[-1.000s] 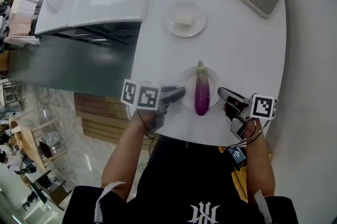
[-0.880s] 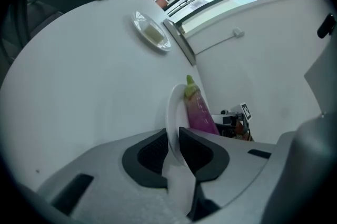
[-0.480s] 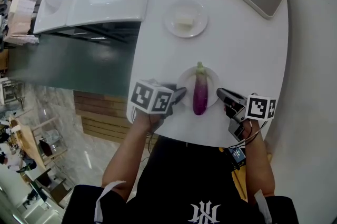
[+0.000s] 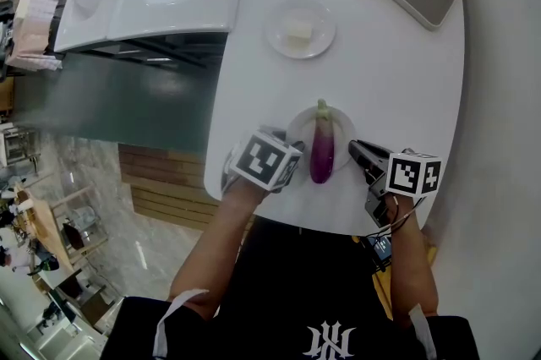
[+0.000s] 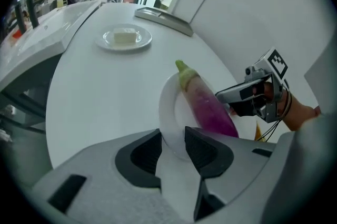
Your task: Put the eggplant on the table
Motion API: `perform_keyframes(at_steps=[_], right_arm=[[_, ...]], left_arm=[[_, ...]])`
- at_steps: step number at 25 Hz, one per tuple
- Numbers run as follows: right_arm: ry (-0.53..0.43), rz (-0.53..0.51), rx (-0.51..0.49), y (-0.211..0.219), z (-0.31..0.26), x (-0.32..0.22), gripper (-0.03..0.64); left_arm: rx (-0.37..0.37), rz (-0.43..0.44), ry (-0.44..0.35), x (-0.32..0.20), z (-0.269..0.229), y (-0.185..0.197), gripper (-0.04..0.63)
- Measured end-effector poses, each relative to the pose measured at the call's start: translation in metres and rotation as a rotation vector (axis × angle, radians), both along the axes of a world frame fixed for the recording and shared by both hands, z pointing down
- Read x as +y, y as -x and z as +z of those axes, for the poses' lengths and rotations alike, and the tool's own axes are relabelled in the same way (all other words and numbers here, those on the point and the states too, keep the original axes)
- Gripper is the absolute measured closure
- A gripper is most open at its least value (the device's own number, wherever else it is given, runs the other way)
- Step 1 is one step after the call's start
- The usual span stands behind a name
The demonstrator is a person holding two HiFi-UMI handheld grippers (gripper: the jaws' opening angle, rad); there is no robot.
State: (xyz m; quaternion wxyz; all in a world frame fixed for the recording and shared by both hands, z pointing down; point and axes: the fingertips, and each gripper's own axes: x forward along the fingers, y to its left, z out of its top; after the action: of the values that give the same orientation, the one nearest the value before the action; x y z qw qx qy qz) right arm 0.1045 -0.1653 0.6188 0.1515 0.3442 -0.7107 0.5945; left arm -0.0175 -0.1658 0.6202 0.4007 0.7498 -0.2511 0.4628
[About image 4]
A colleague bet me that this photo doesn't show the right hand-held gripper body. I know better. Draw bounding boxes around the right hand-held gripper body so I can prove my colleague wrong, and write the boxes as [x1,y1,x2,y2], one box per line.
[363,146,443,229]

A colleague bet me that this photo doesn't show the person's left forearm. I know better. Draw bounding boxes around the person's left forearm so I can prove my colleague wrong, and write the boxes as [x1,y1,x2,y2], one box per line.
[168,176,272,322]

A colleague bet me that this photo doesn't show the person's right forearm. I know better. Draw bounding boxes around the person's right forearm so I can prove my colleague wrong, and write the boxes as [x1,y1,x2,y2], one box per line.
[383,193,440,329]

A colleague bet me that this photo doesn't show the white food block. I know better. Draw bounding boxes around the white food block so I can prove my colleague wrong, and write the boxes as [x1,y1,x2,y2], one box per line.
[287,20,314,41]

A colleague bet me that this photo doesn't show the white strap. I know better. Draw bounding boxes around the white strap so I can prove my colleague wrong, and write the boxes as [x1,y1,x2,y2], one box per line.
[407,303,439,360]
[152,288,210,360]

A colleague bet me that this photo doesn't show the small white sink basin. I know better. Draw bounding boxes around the small white sink basin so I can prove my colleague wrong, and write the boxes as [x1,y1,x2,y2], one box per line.
[53,0,124,54]

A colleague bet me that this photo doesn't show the small device with screen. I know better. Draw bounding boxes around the small device with screen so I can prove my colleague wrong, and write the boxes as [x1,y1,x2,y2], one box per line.
[366,235,395,271]

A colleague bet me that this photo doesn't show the wooden table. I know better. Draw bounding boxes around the wooden table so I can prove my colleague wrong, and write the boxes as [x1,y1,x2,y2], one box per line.
[14,183,76,273]

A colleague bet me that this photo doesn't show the rack with white cloths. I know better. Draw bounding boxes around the rack with white cloths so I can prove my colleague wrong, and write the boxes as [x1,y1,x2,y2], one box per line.
[4,0,65,73]

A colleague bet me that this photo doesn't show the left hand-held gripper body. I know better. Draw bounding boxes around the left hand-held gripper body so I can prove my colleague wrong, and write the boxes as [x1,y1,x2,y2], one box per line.
[219,124,306,195]

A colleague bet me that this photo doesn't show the white table top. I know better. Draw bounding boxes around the white table top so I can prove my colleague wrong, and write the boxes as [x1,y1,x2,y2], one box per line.
[203,0,467,237]

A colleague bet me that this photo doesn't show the person's black shirt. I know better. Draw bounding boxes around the person's black shirt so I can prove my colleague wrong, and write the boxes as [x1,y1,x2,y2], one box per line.
[99,217,481,360]

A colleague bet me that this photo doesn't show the wooden slat panel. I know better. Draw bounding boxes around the wooden slat panel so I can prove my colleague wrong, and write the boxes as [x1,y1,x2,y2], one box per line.
[117,142,255,232]

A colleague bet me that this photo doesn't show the purple eggplant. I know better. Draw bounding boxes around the purple eggplant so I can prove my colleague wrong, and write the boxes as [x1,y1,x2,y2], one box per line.
[309,98,336,185]

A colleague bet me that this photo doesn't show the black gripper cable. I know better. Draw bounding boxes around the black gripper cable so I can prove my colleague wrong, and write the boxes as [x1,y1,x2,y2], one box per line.
[363,195,427,240]

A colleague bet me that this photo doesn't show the white plate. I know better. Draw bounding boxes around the white plate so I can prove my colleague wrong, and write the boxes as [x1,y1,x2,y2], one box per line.
[265,0,337,61]
[286,106,356,174]

